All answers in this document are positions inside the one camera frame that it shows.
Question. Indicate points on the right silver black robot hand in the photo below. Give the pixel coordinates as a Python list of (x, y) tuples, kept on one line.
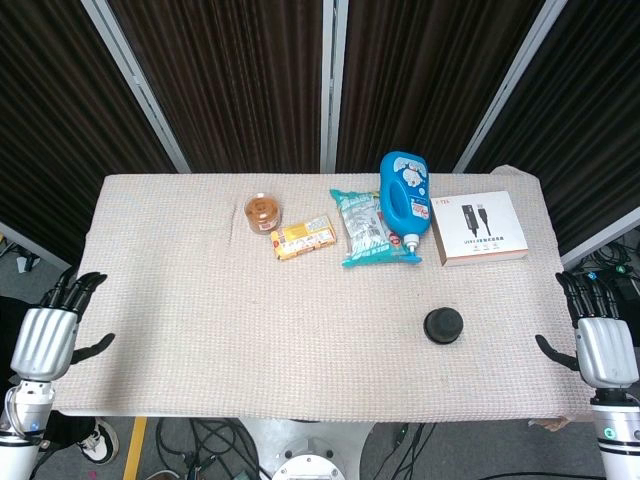
[(607, 350)]

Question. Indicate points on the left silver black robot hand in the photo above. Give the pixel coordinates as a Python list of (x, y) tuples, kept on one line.
[(42, 342)]

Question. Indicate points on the black round tray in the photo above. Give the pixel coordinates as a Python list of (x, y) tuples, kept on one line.
[(443, 341)]

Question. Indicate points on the black dice cup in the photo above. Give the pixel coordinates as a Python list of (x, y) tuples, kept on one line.
[(443, 322)]

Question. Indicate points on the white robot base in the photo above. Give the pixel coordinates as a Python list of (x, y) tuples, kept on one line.
[(310, 450)]

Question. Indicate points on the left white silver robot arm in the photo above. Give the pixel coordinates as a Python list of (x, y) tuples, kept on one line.
[(25, 410)]

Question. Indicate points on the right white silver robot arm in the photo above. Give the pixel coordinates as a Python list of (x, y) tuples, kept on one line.
[(617, 435)]

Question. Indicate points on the white black sneaker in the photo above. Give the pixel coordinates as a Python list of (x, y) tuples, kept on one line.
[(100, 442)]

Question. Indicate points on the beige waffle weave tablecloth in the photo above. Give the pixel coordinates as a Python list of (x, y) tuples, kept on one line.
[(200, 325)]

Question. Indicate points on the dark ribbed partition panel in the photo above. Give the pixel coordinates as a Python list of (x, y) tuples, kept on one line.
[(235, 75), (430, 75), (590, 125), (50, 125)]

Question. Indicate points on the blue detergent bottle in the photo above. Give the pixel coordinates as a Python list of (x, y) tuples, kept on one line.
[(402, 200)]

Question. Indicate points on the clear jar of cookies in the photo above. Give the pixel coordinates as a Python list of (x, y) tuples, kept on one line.
[(262, 212)]

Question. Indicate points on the teal silver snack bag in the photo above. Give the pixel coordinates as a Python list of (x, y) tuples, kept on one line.
[(362, 225)]

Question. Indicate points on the yellow biscuit pack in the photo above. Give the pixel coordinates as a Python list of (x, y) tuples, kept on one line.
[(304, 238)]

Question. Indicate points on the white partition base rail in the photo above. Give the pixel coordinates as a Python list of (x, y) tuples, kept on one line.
[(600, 235), (30, 241)]

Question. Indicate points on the white partition post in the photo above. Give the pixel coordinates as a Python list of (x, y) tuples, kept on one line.
[(334, 85), (137, 85), (505, 85)]

